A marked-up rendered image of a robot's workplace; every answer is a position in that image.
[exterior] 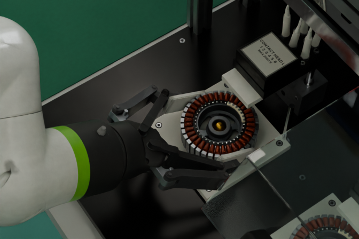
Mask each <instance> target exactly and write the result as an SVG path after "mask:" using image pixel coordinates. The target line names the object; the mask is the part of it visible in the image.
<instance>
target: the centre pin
mask: <svg viewBox="0 0 359 239"><path fill-rule="evenodd" d="M213 128H214V130H216V131H223V130H225V129H226V126H225V125H224V124H223V123H221V122H217V123H215V124H214V125H213Z"/></svg>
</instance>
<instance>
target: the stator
mask: <svg viewBox="0 0 359 239"><path fill-rule="evenodd" d="M219 115H223V116H219ZM224 116H226V117H228V118H230V119H232V120H233V121H234V123H233V124H231V123H230V121H229V120H228V119H227V118H226V117H224ZM257 117H258V116H257V113H256V112H255V109H254V108H253V107H252V106H251V107H250V108H248V109H247V108H246V106H245V105H244V104H243V103H242V102H241V101H240V100H239V99H238V97H237V96H236V95H235V94H234V93H232V95H231V92H229V91H226V94H225V95H224V91H220V94H218V91H213V94H212V92H211V91H209V92H207V94H205V93H202V94H201V96H200V95H198V96H196V97H195V99H194V98H193V99H192V100H191V101H190V103H188V104H187V105H186V107H185V108H184V110H183V113H182V116H181V141H182V143H183V146H184V148H186V151H187V152H188V153H191V154H195V155H199V156H202V157H206V158H210V159H213V160H217V158H218V157H219V156H221V155H225V154H229V153H233V152H237V151H240V150H244V149H247V148H252V147H253V148H254V147H255V144H256V141H257V135H258V131H259V119H258V118H257ZM207 118H211V119H210V120H209V122H208V124H207V126H206V130H203V131H202V130H200V127H201V124H202V123H203V121H204V120H205V119H207ZM217 122H221V123H223V124H224V125H225V126H226V129H225V130H223V131H216V130H214V128H213V125H214V124H215V123H217ZM233 131H238V134H237V135H236V136H235V137H234V138H233V139H231V140H229V141H227V140H228V139H229V138H230V136H231V134H232V132H233ZM206 137H208V138H210V139H211V140H209V139H207V138H206Z"/></svg>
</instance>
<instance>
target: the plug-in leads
mask: <svg viewBox="0 0 359 239"><path fill-rule="evenodd" d="M315 1H316V3H317V4H318V5H319V6H320V7H321V8H322V9H323V10H324V11H325V12H326V0H315ZM322 2H323V4H322ZM290 23H291V15H290V9H289V6H288V5H287V7H286V9H285V14H284V17H283V30H282V33H281V35H280V36H281V37H282V38H283V39H289V38H290V36H291V33H290ZM300 35H301V36H305V42H304V45H303V49H302V52H301V54H300V58H301V60H302V61H308V60H309V58H310V48H312V49H315V48H318V47H319V45H320V40H321V38H320V37H319V36H318V35H317V34H316V33H315V35H314V37H313V38H312V29H311V28H310V29H309V30H308V25H307V24H306V23H305V22H304V21H303V20H302V19H301V18H300V20H299V23H298V26H297V28H296V29H295V30H294V32H293V34H292V37H291V40H290V41H289V43H288V46H289V47H290V48H291V49H292V50H296V49H297V47H298V40H299V36H300Z"/></svg>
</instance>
